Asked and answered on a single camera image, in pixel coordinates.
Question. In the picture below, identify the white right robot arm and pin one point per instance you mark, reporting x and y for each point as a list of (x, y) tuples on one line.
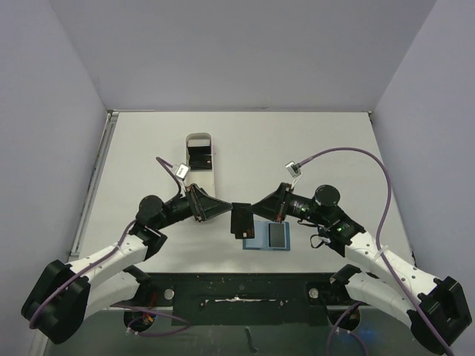
[(435, 310)]

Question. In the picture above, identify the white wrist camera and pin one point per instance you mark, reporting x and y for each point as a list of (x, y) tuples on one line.
[(294, 169), (181, 171)]

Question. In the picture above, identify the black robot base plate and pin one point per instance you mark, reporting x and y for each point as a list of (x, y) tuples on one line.
[(243, 299)]

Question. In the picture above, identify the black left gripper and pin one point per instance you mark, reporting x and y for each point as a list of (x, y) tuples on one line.
[(207, 206)]

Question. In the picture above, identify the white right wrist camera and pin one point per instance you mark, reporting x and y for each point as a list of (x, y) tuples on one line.
[(294, 169)]

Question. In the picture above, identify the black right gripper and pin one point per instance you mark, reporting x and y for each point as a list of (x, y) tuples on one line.
[(281, 202)]

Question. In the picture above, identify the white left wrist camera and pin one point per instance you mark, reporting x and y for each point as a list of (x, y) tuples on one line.
[(181, 171)]

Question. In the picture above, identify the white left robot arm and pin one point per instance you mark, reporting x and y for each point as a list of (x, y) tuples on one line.
[(67, 293)]

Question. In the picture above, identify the black credit card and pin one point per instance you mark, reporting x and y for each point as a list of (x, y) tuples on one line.
[(277, 235), (242, 221), (200, 158)]

